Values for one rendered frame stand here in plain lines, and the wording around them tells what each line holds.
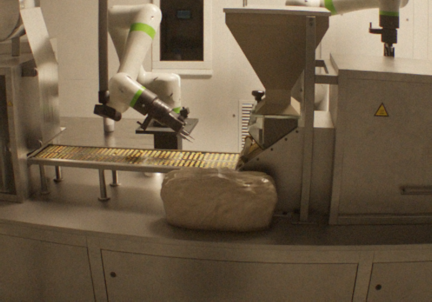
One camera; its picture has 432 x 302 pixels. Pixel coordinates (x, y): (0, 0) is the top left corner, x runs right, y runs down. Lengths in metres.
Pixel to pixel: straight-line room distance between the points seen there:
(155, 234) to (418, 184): 0.93
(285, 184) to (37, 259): 0.96
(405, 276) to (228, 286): 0.61
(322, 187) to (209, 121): 2.59
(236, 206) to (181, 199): 0.18
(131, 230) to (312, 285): 0.64
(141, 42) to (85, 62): 2.34
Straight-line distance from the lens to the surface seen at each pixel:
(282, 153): 1.93
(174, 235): 1.84
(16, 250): 2.10
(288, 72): 1.89
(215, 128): 4.48
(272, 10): 1.79
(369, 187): 1.92
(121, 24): 2.49
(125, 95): 2.10
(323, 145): 1.93
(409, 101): 1.86
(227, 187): 1.81
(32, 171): 2.24
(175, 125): 2.09
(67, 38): 4.69
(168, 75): 2.65
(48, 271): 2.07
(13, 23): 2.15
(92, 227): 1.92
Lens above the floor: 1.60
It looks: 15 degrees down
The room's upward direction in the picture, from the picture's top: straight up
